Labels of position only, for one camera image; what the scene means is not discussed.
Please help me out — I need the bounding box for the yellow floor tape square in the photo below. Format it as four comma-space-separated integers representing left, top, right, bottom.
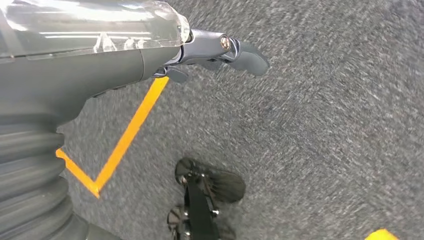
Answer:
55, 76, 170, 200

